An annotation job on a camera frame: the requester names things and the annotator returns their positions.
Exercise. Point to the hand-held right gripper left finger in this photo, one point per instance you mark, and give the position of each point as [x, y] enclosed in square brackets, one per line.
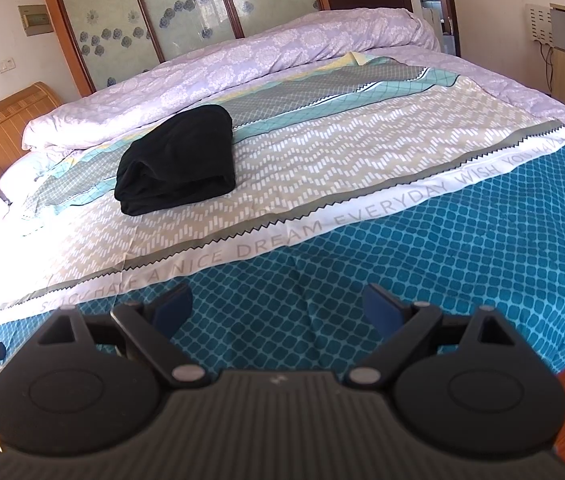
[172, 305]

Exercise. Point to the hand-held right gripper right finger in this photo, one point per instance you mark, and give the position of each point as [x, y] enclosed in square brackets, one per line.
[385, 307]

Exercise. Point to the black pants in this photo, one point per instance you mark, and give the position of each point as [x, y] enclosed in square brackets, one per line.
[177, 160]

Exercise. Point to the patterned teal and beige bedspread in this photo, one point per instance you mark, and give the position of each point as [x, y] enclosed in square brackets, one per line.
[362, 235]

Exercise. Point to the wooden headboard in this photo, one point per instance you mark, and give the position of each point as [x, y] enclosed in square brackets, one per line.
[7, 115]

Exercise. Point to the lilac floral quilt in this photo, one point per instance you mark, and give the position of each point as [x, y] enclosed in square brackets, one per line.
[262, 55]

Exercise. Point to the wooden wardrobe with glass doors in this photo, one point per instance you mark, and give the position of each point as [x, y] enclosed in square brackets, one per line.
[187, 0]

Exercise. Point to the white light switch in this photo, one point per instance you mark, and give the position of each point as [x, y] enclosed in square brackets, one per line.
[6, 66]

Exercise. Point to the beige wall panel box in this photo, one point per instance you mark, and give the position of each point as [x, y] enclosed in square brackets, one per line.
[36, 20]

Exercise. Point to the white perforated wall box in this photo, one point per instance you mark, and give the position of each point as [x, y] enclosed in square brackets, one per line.
[538, 22]

